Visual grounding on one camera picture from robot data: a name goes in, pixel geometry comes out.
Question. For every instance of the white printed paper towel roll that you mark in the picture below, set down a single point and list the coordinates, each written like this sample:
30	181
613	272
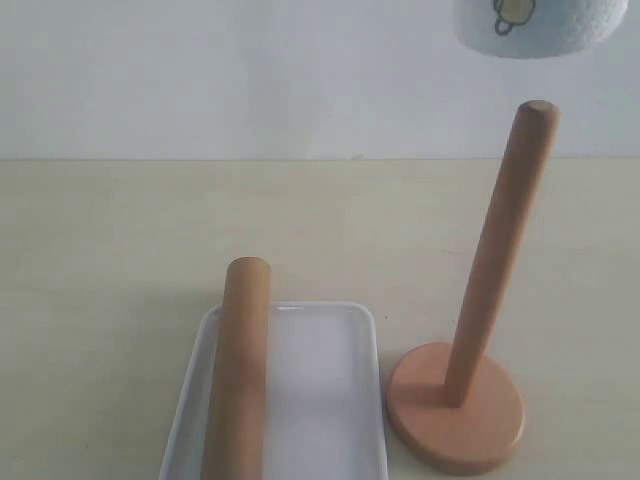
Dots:
535	29

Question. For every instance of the wooden paper towel holder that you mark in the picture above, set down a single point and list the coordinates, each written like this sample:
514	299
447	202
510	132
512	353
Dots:
450	403

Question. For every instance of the brown cardboard tube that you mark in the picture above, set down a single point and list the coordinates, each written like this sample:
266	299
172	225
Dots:
235	429

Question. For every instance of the white rectangular plastic tray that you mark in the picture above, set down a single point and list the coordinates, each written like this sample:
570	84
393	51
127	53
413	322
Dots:
324	416

